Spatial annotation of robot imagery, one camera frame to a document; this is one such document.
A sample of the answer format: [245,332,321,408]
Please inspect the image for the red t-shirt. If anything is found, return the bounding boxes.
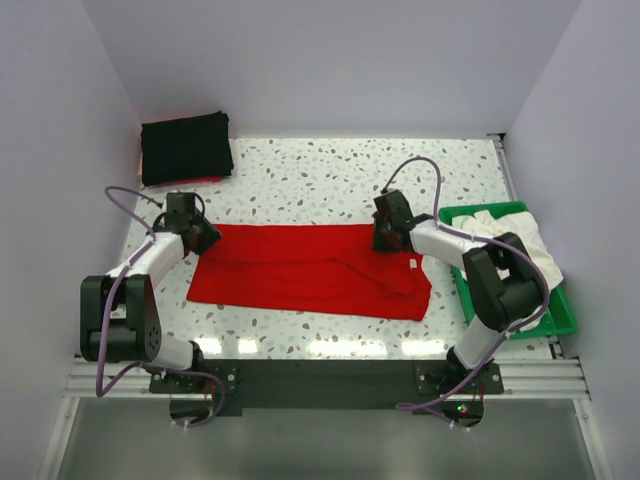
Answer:
[187,224,432,322]

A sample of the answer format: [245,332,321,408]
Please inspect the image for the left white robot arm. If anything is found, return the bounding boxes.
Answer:
[80,192,222,392]

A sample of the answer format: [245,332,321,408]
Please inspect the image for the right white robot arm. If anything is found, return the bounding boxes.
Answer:
[373,189,550,393]

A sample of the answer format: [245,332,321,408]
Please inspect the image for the folded black t-shirt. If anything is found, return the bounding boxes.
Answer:
[141,111,234,186]

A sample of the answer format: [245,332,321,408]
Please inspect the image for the white t-shirt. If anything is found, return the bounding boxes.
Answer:
[449,209,565,331]

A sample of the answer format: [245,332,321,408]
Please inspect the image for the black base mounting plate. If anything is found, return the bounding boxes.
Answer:
[147,357,504,429]

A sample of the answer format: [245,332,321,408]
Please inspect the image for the green plastic bin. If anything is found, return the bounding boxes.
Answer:
[437,200,579,342]

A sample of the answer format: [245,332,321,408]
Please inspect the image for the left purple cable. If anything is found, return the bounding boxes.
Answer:
[94,186,226,429]

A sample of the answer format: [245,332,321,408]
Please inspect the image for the purple cable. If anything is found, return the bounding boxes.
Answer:
[379,157,551,429]
[94,186,226,429]

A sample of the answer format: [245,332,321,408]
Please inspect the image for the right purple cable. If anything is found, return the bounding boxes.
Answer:
[379,157,551,429]

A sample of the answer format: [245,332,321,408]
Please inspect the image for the aluminium frame rail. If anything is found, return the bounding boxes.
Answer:
[63,359,591,400]

